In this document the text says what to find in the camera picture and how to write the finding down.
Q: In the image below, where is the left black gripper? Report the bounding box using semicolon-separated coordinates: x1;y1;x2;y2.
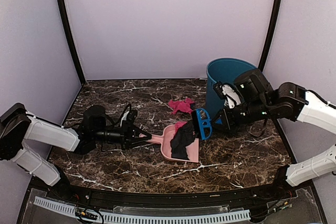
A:
92;120;152;150

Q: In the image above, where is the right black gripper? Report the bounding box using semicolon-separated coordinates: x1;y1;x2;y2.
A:
211;99;272;132

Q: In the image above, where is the blue hand brush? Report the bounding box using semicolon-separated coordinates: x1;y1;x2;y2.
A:
191;108;213;141

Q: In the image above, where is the pink plastic dustpan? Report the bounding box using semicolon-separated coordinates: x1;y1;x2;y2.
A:
146;124;199;163

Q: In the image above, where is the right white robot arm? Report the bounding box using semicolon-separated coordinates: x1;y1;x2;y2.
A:
211;69;335;200

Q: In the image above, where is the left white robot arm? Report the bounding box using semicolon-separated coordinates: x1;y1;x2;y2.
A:
1;103;152;201

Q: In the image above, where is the pink paper scrap back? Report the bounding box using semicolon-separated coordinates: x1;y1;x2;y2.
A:
168;98;195;114

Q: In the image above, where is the blue plastic waste bin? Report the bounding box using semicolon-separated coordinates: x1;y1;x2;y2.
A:
205;58;256;118

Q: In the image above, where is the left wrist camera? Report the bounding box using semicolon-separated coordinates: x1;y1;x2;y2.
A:
120;103;138;131

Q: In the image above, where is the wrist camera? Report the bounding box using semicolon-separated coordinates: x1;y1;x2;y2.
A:
120;103;138;131
213;81;243;109

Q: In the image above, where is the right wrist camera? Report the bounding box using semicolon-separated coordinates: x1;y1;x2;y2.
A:
213;81;243;109

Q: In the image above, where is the black table front rail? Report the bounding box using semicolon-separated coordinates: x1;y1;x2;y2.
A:
44;166;299;214

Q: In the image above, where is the white slotted cable duct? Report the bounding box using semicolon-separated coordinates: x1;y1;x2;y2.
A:
33;196;251;223

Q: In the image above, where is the right black frame post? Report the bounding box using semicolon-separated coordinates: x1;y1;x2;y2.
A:
258;0;281;71

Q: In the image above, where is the black frame post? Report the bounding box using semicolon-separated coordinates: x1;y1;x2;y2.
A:
258;0;281;71
57;0;86;85

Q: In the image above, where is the left black frame post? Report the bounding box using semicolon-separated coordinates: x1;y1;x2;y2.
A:
57;0;86;85

